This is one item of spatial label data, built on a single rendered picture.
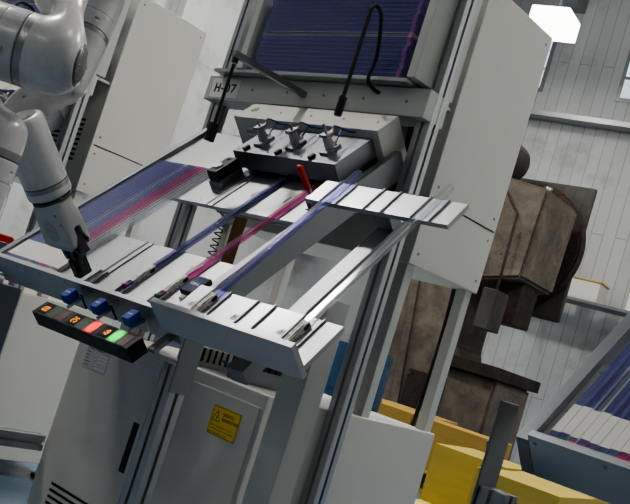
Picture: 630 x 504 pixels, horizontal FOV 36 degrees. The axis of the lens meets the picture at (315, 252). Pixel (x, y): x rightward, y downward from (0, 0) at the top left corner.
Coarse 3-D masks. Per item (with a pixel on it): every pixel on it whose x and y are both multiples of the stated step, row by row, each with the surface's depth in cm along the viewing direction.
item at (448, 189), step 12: (444, 192) 176; (432, 204) 174; (420, 216) 172; (408, 228) 170; (396, 240) 168; (384, 252) 166; (372, 264) 164; (360, 276) 162; (336, 288) 160; (348, 288) 160; (324, 300) 158; (336, 300) 158; (312, 312) 156; (324, 312) 156; (312, 324) 155
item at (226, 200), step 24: (192, 144) 262; (216, 144) 258; (240, 144) 253; (192, 192) 233; (216, 192) 229; (240, 192) 226; (288, 192) 219; (240, 216) 225; (264, 216) 211; (288, 216) 208
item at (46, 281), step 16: (0, 256) 223; (16, 272) 221; (32, 272) 214; (48, 272) 208; (32, 288) 219; (48, 288) 213; (64, 288) 207; (80, 288) 201; (96, 288) 196; (80, 304) 205; (112, 304) 194; (128, 304) 189; (144, 304) 185; (160, 336) 187
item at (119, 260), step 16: (112, 240) 220; (128, 240) 218; (96, 256) 215; (112, 256) 213; (128, 256) 211; (144, 256) 209; (160, 256) 207; (192, 256) 203; (64, 272) 212; (96, 272) 206; (112, 272) 206; (128, 272) 204; (160, 272) 200; (176, 272) 198; (208, 272) 195; (224, 272) 193; (112, 288) 199; (128, 288) 196; (144, 288) 196; (160, 288) 194
